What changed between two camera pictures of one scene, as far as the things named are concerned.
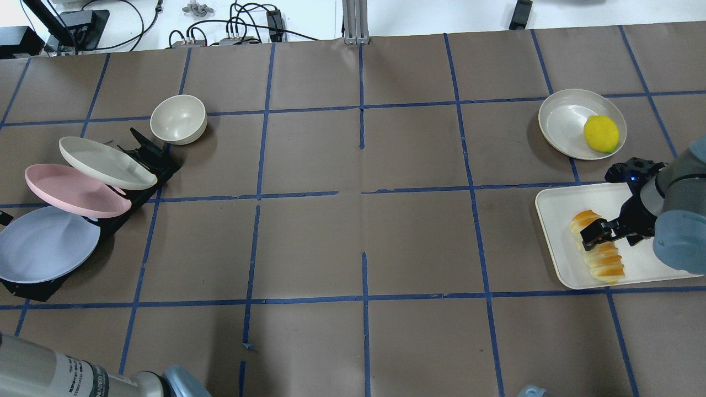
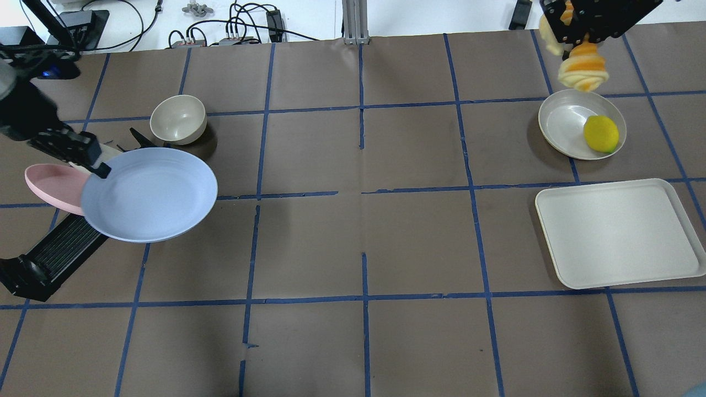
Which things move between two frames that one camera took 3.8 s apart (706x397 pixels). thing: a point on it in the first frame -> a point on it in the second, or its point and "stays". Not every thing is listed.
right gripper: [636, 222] -> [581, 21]
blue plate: [46, 244] -> [151, 195]
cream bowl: [179, 119] stays
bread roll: [604, 261] -> [584, 66]
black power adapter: [520, 15] stays
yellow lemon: [602, 133] stays
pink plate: [71, 192] stays
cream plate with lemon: [563, 114] stays
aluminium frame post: [355, 14] stays
